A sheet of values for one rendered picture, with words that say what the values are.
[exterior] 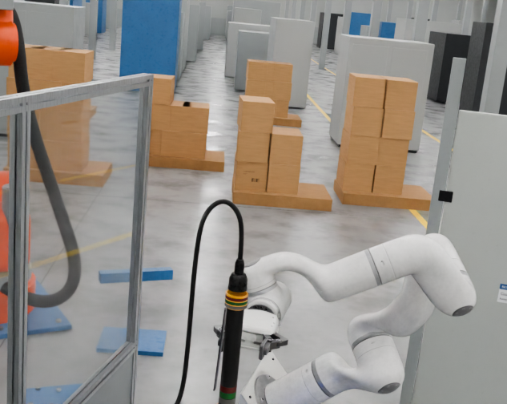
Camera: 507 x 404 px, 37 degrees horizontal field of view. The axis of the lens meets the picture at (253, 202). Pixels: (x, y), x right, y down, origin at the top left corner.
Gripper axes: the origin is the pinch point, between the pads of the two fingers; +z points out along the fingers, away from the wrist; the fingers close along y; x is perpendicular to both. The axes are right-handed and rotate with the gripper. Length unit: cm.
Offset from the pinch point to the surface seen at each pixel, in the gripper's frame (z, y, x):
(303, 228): -653, 91, -161
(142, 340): -311, 141, -159
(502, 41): -1105, -113, 55
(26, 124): -33, 70, 34
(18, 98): -29, 70, 41
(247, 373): -301, 63, -163
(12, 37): -315, 246, 35
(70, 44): -919, 517, -9
